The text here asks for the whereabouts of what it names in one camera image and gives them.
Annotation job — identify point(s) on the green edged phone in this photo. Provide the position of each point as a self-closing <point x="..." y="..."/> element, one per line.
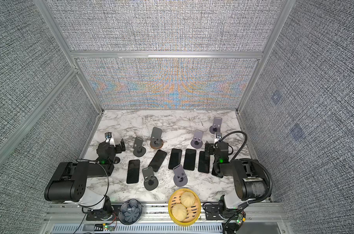
<point x="214" y="173"/>

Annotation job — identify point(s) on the upper steamed bun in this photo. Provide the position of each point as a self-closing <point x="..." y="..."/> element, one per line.
<point x="187" y="199"/>

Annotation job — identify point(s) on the steamed bun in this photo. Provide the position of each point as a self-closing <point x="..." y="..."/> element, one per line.
<point x="179" y="212"/>
<point x="187" y="199"/>

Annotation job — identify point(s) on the dark grey round phone stand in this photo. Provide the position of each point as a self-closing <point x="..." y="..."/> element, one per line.
<point x="139" y="149"/>

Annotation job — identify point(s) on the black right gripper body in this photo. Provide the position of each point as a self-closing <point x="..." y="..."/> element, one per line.
<point x="210" y="146"/>

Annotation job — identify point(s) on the purple phone stand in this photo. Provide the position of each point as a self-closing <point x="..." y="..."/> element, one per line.
<point x="216" y="126"/>
<point x="180" y="177"/>

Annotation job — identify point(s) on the phone with reflective screen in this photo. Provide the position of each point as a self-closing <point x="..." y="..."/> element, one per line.
<point x="189" y="159"/>

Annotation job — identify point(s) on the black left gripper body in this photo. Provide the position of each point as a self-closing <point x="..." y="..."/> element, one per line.
<point x="118" y="149"/>

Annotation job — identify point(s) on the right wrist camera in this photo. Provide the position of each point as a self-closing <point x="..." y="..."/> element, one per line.
<point x="221" y="150"/>

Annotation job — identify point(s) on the purple front phone stand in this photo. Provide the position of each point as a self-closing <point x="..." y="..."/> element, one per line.
<point x="180" y="177"/>

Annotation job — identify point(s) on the black ladle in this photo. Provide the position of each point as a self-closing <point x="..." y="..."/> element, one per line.
<point x="116" y="160"/>

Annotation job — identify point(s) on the bamboo steamer basket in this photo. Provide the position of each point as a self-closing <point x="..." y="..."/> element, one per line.
<point x="193" y="212"/>

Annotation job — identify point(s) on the wooden base phone stand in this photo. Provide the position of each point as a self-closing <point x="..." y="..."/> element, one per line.
<point x="156" y="141"/>

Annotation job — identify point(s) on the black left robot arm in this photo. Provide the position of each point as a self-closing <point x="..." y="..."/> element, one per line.
<point x="69" y="181"/>

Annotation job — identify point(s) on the purple stand back right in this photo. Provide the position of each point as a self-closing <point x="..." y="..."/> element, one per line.
<point x="197" y="142"/>

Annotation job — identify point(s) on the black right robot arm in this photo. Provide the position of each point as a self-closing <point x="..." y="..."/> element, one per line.
<point x="252" y="181"/>

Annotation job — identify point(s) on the dark front phone stand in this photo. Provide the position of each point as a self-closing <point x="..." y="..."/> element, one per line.
<point x="150" y="181"/>

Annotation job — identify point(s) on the dark flower shaped dish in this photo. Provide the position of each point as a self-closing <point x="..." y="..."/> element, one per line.
<point x="130" y="212"/>

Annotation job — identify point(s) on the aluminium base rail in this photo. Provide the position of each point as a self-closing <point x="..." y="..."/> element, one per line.
<point x="261" y="218"/>

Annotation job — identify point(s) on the lower steamed bun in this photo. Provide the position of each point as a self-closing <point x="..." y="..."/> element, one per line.
<point x="179" y="212"/>

